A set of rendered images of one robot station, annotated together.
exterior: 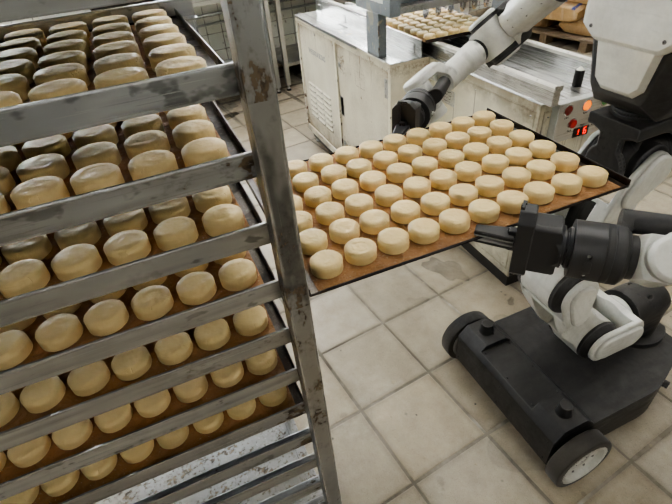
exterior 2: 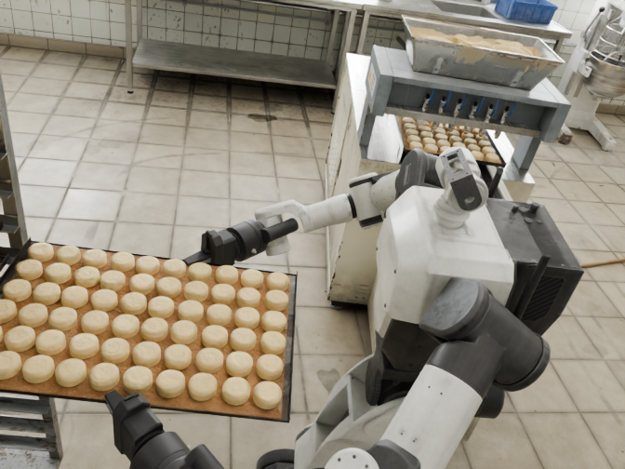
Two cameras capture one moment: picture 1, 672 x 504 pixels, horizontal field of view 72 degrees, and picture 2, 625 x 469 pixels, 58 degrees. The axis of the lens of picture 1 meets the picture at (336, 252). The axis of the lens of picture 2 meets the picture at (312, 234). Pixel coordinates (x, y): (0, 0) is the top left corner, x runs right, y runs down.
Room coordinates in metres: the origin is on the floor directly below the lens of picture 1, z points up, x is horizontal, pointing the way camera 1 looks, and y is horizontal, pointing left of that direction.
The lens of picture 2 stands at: (0.08, -0.64, 1.84)
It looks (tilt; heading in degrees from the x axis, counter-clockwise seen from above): 35 degrees down; 13
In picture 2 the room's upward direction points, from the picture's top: 11 degrees clockwise
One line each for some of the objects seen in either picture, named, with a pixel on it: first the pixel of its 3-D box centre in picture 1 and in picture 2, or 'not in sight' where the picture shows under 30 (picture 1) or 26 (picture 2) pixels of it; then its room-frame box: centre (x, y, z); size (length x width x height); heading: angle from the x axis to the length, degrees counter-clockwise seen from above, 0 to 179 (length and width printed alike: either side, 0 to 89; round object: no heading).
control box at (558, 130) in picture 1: (580, 115); not in sight; (1.50, -0.88, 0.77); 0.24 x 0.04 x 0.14; 109
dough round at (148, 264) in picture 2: (370, 149); (147, 265); (0.91, -0.10, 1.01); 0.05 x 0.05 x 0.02
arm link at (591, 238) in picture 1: (556, 244); (149, 444); (0.54, -0.33, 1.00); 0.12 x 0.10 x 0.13; 64
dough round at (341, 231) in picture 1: (344, 231); (19, 339); (0.62, -0.02, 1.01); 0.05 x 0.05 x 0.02
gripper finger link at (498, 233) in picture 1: (495, 230); (118, 404); (0.58, -0.25, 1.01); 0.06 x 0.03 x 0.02; 64
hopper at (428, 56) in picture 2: not in sight; (473, 55); (2.32, -0.60, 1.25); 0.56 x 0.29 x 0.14; 109
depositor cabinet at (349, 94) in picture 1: (393, 98); (402, 180); (2.76, -0.44, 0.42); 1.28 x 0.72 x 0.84; 19
